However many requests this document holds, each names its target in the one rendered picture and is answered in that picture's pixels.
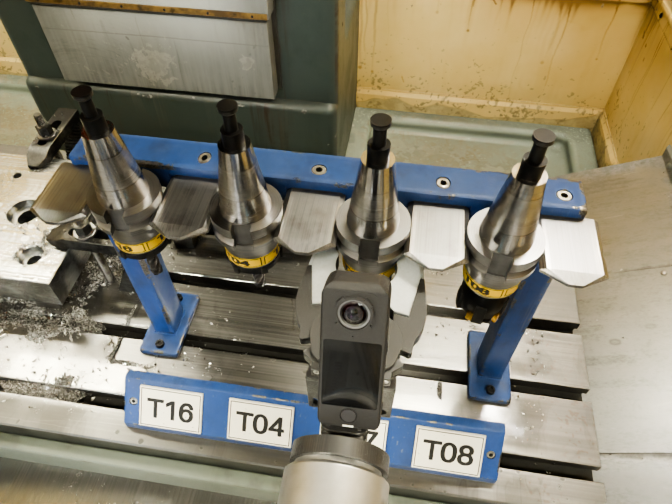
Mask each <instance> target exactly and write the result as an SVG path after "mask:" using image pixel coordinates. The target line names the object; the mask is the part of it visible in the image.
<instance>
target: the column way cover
mask: <svg viewBox="0 0 672 504"><path fill-rule="evenodd" d="M25 1H26V2H28V3H29V4H32V6H33V8H34V11H35V13H36V15H37V17H38V20H39V22H40V24H41V27H42V29H43V31H44V33H45V36H46V38H47V40H48V42H49V45H50V47H51V49H52V51H53V54H54V56H55V58H56V60H57V63H58V65H59V67H60V70H61V72H62V74H63V76H64V79H65V80H70V81H80V82H91V83H102V84H113V85H123V86H134V87H145V88H156V89H166V90H177V91H189V92H200V93H211V94H221V95H231V96H242V97H252V98H263V99H275V97H276V94H277V92H278V83H277V72H276V62H275V51H274V41H273V30H272V20H271V14H272V12H273V9H274V7H273V0H25Z"/></svg>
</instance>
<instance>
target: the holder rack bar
mask: <svg viewBox="0 0 672 504"><path fill-rule="evenodd" d="M120 136H121V138H122V139H123V141H124V143H125V144H126V146H127V148H128V149H129V151H130V152H131V154H132V156H133V157H134V159H135V161H136V162H137V164H138V166H139V167H140V169H141V171H142V168H143V169H147V170H149V171H151V172H152V173H154V174H155V175H156V176H157V178H158V179H159V182H160V184H161V187H167V185H168V183H169V181H170V179H171V177H172V176H174V175H183V176H192V177H201V178H210V179H218V150H217V144H216V143H207V142H197V141H187V140H177V139H167V138H158V137H148V136H138V135H128V134H120ZM253 149H254V152H255V154H256V157H257V160H258V163H259V166H260V169H261V172H262V174H263V177H264V180H265V183H268V184H270V185H271V186H273V187H274V188H275V189H276V190H277V191H278V192H279V193H280V195H281V198H282V200H285V197H286V193H287V190H288V189H289V188H292V187H293V188H302V189H312V190H321V191H330V192H339V193H342V194H344V195H345V201H346V200H348V199H349V198H351V196H352V192H353V188H354V184H355V180H356V175H357V171H358V167H359V163H360V159H361V158H354V157H344V156H334V155H324V154H315V153H305V152H295V151H285V150H275V149H265V148H256V147H253ZM69 158H70V160H71V162H72V164H74V165H79V164H81V165H88V161H87V157H86V153H85V149H84V145H83V141H82V137H81V138H80V139H79V141H78V142H77V144H76V145H75V147H74V148H73V149H72V151H71V152H70V154H69ZM395 163H396V175H397V188H398V200H399V202H401V203H402V204H403V205H404V206H405V207H406V209H407V210H408V204H409V202H411V201H422V202H432V203H441V204H450V205H459V206H465V207H467V208H469V221H470V220H471V218H472V217H473V216H474V215H475V214H476V213H477V212H479V211H481V210H483V209H486V208H489V207H491V205H492V203H493V201H494V200H495V198H496V196H497V194H498V193H499V191H500V189H501V187H502V186H503V184H504V182H505V180H506V179H507V177H508V175H509V174H510V173H501V172H491V171H481V170H471V169H462V168H452V167H442V166H432V165H422V164H413V163H403V162H395ZM587 212H588V209H587V204H586V199H585V193H584V188H583V183H582V182H581V181H579V180H570V179H560V178H550V177H548V179H547V184H546V189H545V193H544V198H543V203H542V208H541V213H540V214H542V215H552V216H561V217H570V218H576V219H579V220H582V219H584V218H585V216H586V214H587Z"/></svg>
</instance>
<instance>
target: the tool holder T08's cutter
mask: <svg viewBox="0 0 672 504"><path fill-rule="evenodd" d="M509 300H510V298H509V296H507V297H505V298H500V299H487V298H483V297H481V296H479V295H477V294H476V293H475V292H474V291H472V290H471V289H470V288H469V287H468V285H467V284H466V282H465V281H464V279H463V281H462V285H460V287H459V289H458V292H457V295H456V300H455V301H456V307H457V308H463V309H464V311H465V312H466V316H465V319H466V320H468V321H471V322H473V323H476V324H480V325H481V323H482V321H483V319H490V318H492V320H491V322H493V323H495V322H496V321H497V320H498V319H500V318H501V316H502V314H503V313H504V311H505V308H506V306H507V304H508V302H509Z"/></svg>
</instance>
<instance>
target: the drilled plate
mask: <svg viewBox="0 0 672 504"><path fill-rule="evenodd" d="M64 162H67V163H72V162H71V160H63V159H52V160H51V162H50V163H49V164H47V165H46V166H44V167H43V168H41V169H42V171H43V172H42V171H40V170H41V169H40V170H39V171H40V172H41V173H42V174H41V173H40V172H36V171H38V169H36V171H34V170H35V169H29V168H28V165H27V157H26V156H25V155H16V154H7V153H0V228H1V229H2V230H0V234H2V235H0V297H7V298H15V299H22V300H30V301H37V302H45V303H52V304H59V305H63V304H64V302H65V300H66V299H67V297H68V295H69V293H70V291H71V290H72V288H73V286H74V284H75V282H76V281H77V279H78V277H79V275H80V273H81V272H82V270H83V268H84V266H85V265H86V263H87V261H88V259H89V257H90V256H91V254H92V253H91V252H89V251H81V250H73V249H65V248H57V247H55V246H53V245H52V244H50V243H47V244H49V248H48V246H44V248H43V247H39V245H40V244H42V243H40V242H41V240H42V239H43V238H42V237H43V230H45V231H46V230H47V232H49V229H50V228H49V227H51V228H52V227H53V226H54V227H55V225H48V224H45V223H44V222H43V221H41V220H40V219H39V218H38V217H37V216H36V215H34V214H33V213H32V212H31V211H30V207H31V206H32V205H33V203H34V202H35V200H36V199H37V197H38V196H39V194H41V193H42V191H43V190H44V187H45V186H46V184H47V183H48V182H49V180H50V179H51V177H52V176H53V174H54V173H55V172H56V170H57V169H58V167H59V166H60V164H61V163H64ZM10 164H11V165H10ZM24 170H25V171H24ZM31 170H32V171H31ZM20 171H21V172H20ZM29 171H30V173H29ZM15 178H16V179H15ZM2 180H3V181H2ZM12 180H13V182H12ZM8 205H9V206H8ZM4 212H6V213H7V214H6V215H5V213H4ZM34 218H35V219H34ZM4 219H6V220H5V221H4ZM32 219H34V220H32ZM26 222H28V223H29V222H30V223H29V224H28V225H30V226H28V225H27V224H24V223H26ZM11 223H12V224H11ZM14 223H15V225H13V224H14ZM22 223H23V224H22ZM16 224H19V225H16ZM20 224H22V225H24V226H22V225H20ZM38 224H39V225H38ZM7 225H8V226H7ZM31 225H32V226H31ZM19 226H22V228H21V229H19ZM26 226H27V227H26ZM36 227H38V228H39V230H37V228H36ZM48 228H49V229H48ZM17 229H18V230H17ZM23 229H25V231H24V230H23ZM19 230H20V231H19ZM50 230H52V229H50ZM21 233H26V235H24V234H21ZM39 233H40V234H39ZM41 235H42V236H41ZM39 238H40V239H39ZM41 238H42V239H41ZM33 240H34V244H35V245H36V246H35V245H34V244H32V243H33ZM39 241H40V242H39ZM44 241H45V243H46V241H47V240H46V238H44ZM44 241H42V242H44ZM10 242H11V243H10ZM24 242H25V244H26V245H25V247H24V248H25V249H26V250H24V249H22V248H21V249H22V250H21V251H22V252H21V251H20V252H19V250H18V248H17V247H20V246H19V245H23V244H22V243H24ZM37 242H39V244H37ZM28 243H29V244H30V246H29V245H27V244H28ZM45 243H43V244H42V245H41V246H43V245H45ZM26 246H28V247H26ZM34 246H35V247H34ZM37 246H38V248H37ZM51 246H53V247H51ZM42 248H43V249H44V250H43V249H42ZM45 248H47V249H48V251H49V249H50V248H51V251H49V252H47V249H46V253H45V254H44V255H43V253H44V252H45ZM52 248H53V251H52ZM16 251H17V253H18V252H19V253H18V254H15V255H17V256H16V257H15V260H14V258H12V257H13V254H14V252H16ZM42 255H43V256H42ZM18 256H19V257H18ZM11 258H12V259H11ZM42 261H43V262H42ZM24 264H25V265H26V266H25V267H24V266H23V265H24Z"/></svg>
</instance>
